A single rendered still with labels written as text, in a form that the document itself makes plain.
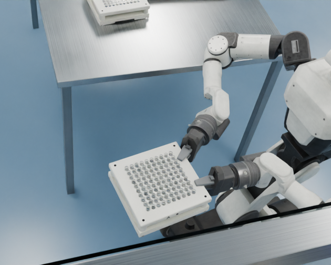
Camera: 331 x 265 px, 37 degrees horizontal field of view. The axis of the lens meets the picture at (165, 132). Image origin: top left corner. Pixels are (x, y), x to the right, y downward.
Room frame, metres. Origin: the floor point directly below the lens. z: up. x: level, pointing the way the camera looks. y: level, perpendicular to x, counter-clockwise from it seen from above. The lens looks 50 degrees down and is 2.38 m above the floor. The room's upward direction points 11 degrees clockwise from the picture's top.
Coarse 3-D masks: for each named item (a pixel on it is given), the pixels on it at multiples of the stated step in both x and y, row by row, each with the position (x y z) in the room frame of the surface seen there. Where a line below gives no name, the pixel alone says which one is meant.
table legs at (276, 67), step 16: (32, 0) 2.70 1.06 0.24; (32, 16) 2.69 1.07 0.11; (272, 64) 1.88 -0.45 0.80; (272, 80) 1.86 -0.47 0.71; (64, 96) 1.41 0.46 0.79; (64, 112) 1.41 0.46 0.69; (256, 112) 1.85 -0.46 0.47; (64, 128) 1.41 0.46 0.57; (64, 144) 1.43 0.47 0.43; (240, 144) 1.88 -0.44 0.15
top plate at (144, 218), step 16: (176, 144) 1.04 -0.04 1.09; (128, 160) 0.94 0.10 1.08; (160, 160) 0.96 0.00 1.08; (128, 176) 0.88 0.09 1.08; (192, 176) 0.92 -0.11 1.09; (128, 192) 0.82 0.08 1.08; (144, 208) 0.77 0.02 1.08; (160, 208) 0.78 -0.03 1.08; (176, 208) 0.79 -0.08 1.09; (192, 208) 0.81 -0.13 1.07; (144, 224) 0.72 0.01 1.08
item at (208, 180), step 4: (208, 176) 0.93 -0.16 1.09; (212, 176) 0.93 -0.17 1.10; (196, 180) 0.90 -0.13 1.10; (200, 180) 0.91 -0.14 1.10; (204, 180) 0.91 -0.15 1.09; (208, 180) 0.91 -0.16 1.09; (212, 180) 0.92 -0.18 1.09; (196, 184) 0.89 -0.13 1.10; (200, 184) 0.89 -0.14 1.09; (204, 184) 0.90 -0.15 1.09; (208, 184) 0.90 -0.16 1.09; (212, 184) 0.91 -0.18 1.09
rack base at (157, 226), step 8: (112, 184) 0.88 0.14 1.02; (120, 192) 0.84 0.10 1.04; (128, 208) 0.79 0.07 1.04; (200, 208) 0.84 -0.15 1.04; (208, 208) 0.85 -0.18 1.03; (176, 216) 0.79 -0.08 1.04; (184, 216) 0.80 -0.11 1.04; (192, 216) 0.82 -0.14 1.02; (136, 224) 0.74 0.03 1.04; (160, 224) 0.76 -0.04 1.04; (168, 224) 0.77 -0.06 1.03; (144, 232) 0.72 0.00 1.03
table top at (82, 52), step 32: (64, 0) 1.92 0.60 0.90; (160, 0) 2.07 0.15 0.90; (192, 0) 2.12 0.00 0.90; (224, 0) 2.17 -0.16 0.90; (256, 0) 2.23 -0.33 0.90; (64, 32) 1.69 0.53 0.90; (96, 32) 1.74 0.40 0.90; (128, 32) 1.78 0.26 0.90; (160, 32) 1.82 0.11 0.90; (192, 32) 1.87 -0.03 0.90; (256, 32) 1.97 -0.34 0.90; (64, 64) 1.49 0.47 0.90; (96, 64) 1.53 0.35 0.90; (128, 64) 1.57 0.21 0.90; (160, 64) 1.61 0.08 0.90; (192, 64) 1.65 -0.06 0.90
